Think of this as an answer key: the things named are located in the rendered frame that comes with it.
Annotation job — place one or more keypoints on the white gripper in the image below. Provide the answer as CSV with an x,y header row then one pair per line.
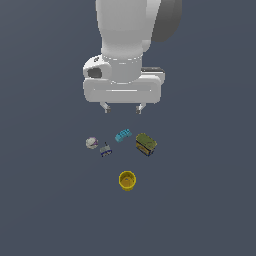
x,y
121,91

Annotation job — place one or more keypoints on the small grey blue object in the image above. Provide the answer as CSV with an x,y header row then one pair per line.
x,y
105,150

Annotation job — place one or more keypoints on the white purple round object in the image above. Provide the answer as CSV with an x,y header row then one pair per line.
x,y
91,142

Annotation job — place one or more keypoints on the light blue curved block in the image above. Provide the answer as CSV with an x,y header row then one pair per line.
x,y
123,134

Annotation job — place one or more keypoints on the olive green box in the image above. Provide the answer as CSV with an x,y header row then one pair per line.
x,y
146,144

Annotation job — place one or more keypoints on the yellow cup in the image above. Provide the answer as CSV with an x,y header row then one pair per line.
x,y
127,180

